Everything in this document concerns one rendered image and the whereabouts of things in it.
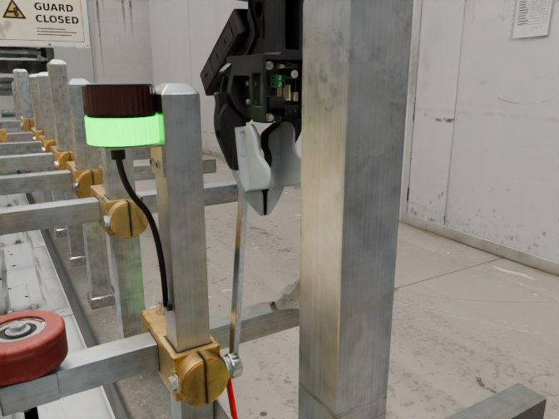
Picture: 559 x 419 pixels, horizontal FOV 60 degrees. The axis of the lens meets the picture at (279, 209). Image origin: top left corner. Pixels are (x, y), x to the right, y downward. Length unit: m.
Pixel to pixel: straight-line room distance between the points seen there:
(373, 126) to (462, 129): 3.33
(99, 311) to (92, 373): 0.47
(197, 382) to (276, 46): 0.32
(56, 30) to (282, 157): 2.57
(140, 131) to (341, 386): 0.26
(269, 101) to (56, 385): 0.34
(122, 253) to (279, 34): 0.42
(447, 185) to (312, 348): 3.42
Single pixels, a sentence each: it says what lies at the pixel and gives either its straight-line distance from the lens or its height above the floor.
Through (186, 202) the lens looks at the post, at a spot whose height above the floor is 1.02.
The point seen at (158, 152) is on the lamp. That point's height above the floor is 1.07.
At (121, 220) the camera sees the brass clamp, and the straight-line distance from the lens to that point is 0.68.
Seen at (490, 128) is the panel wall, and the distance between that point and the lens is 3.41.
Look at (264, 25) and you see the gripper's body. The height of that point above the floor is 1.17.
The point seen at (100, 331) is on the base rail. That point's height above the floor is 0.70.
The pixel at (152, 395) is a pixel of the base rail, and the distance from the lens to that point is 0.75.
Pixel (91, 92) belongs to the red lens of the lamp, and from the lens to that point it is 0.42.
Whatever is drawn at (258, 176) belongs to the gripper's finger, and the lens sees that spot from 0.44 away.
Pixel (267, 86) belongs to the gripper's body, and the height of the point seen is 1.12.
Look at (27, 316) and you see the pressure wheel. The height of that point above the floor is 0.91.
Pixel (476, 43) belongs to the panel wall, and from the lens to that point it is 3.51.
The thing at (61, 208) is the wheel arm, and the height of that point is 0.96.
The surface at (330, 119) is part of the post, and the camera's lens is 0.22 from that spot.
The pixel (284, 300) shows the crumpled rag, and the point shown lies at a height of 0.87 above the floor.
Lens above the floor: 1.13
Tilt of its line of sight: 15 degrees down
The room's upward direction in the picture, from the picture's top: straight up
